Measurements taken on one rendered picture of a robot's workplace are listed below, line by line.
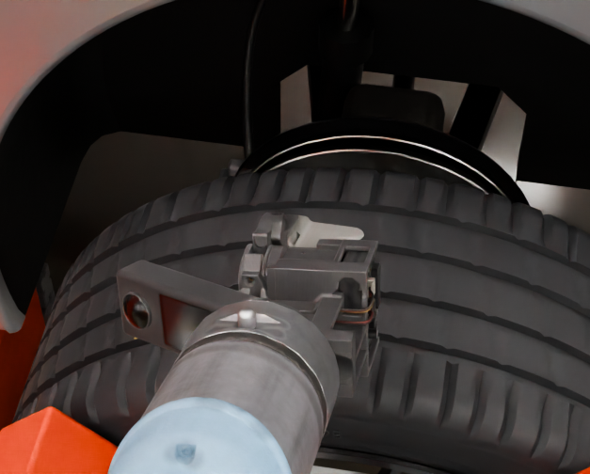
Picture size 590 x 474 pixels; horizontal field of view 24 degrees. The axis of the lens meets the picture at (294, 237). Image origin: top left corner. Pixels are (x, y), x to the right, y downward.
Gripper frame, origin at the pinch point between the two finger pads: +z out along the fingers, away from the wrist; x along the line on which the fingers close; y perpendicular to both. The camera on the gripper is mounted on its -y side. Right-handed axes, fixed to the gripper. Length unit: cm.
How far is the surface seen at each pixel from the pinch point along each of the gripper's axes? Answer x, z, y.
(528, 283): -7.8, 11.9, 16.0
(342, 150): -6.8, 40.8, -3.4
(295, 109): -43, 177, -36
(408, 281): -6.3, 7.6, 7.1
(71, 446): -16.5, -3.0, -17.3
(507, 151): -50, 175, 7
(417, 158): -7.5, 41.1, 4.0
